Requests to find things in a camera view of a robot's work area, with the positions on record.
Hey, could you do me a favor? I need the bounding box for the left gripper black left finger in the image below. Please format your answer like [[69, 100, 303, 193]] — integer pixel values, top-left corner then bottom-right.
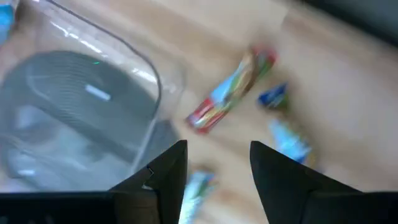
[[0, 139, 189, 224]]

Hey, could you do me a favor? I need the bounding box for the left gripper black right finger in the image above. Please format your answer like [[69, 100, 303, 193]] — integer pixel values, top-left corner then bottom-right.
[[249, 140, 398, 224]]

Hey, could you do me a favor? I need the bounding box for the light blue Quaker granola bar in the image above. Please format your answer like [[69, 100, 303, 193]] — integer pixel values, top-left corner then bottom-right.
[[178, 169, 217, 224]]

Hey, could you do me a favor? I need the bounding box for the dark blue green granola bar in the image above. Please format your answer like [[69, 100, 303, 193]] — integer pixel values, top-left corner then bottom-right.
[[256, 81, 289, 110]]

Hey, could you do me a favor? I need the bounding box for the red ended granola bar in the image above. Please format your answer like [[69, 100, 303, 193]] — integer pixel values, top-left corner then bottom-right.
[[185, 45, 278, 135]]

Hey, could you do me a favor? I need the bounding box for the large clear plastic bin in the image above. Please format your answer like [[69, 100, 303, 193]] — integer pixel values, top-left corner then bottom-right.
[[0, 0, 187, 194]]

